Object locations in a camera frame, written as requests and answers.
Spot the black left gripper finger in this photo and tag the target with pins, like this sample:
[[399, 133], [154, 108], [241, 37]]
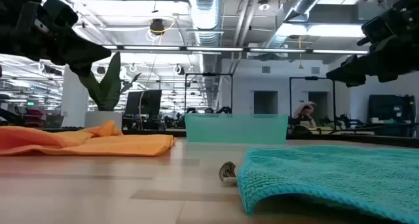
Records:
[[85, 53], [84, 70]]

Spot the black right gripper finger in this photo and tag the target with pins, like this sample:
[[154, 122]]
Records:
[[350, 61], [343, 76]]

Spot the orange microfiber towel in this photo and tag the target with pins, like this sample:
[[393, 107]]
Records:
[[98, 145]]

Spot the teal microfiber towel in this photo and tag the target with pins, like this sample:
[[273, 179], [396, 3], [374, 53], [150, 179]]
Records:
[[327, 175]]

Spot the teal translucent plastic basket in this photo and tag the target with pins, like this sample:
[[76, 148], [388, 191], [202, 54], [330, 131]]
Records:
[[235, 129]]

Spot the green snake plant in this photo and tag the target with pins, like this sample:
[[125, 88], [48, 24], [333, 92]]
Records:
[[108, 86]]

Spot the white plant pot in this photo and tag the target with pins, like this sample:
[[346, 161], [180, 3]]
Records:
[[103, 119]]

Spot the person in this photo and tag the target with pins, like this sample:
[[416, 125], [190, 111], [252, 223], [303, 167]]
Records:
[[209, 111], [304, 112]]

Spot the white mug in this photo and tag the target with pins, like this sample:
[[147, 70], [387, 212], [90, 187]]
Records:
[[375, 120]]

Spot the black computer monitor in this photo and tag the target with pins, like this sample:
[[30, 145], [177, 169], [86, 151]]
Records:
[[145, 103]]

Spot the black robot station frame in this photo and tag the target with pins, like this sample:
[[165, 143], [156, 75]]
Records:
[[311, 78], [209, 74]]

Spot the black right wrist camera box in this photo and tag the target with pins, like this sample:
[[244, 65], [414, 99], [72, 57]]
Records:
[[376, 30]]

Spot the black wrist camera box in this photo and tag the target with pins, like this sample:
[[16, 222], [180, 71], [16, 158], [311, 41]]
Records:
[[376, 30], [60, 14]]

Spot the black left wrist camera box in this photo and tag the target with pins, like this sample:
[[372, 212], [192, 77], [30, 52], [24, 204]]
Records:
[[60, 14]]

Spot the black ceiling camera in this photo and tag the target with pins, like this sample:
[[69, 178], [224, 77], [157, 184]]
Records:
[[157, 26]]

